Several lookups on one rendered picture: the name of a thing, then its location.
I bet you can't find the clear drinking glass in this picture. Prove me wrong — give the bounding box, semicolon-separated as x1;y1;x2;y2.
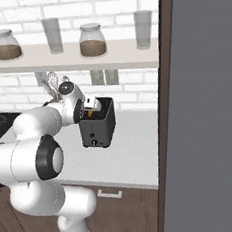
40;16;65;57
132;9;157;52

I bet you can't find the brown cupboard side panel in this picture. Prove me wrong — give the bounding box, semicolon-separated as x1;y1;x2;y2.
133;0;199;232

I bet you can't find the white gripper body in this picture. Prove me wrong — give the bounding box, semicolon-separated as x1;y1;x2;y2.
83;99;104;114

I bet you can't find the black toaster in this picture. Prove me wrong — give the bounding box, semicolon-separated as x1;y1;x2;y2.
75;95;120;151

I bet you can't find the brown drawer front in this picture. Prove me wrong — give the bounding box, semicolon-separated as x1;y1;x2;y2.
81;177;163;232

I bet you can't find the brown cupboard door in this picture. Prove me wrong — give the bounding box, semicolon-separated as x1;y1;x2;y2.
0;176;64;232

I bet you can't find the grey fridge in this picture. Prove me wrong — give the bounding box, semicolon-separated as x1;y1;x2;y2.
139;0;232;232

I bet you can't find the glass jar with brown contents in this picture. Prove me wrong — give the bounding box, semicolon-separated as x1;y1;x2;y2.
76;21;109;60
0;27;25;63

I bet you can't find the metal whisk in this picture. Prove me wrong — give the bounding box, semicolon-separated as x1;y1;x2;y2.
44;69;63;102

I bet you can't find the white drawer handle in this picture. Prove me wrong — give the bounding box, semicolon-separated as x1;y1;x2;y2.
96;187;125;202

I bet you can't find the pale wall shelf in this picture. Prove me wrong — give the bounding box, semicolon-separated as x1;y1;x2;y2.
0;33;162;84

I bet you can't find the grey wall socket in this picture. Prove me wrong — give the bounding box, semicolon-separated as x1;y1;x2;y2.
90;68;106;87
103;68;120;87
33;70;50;89

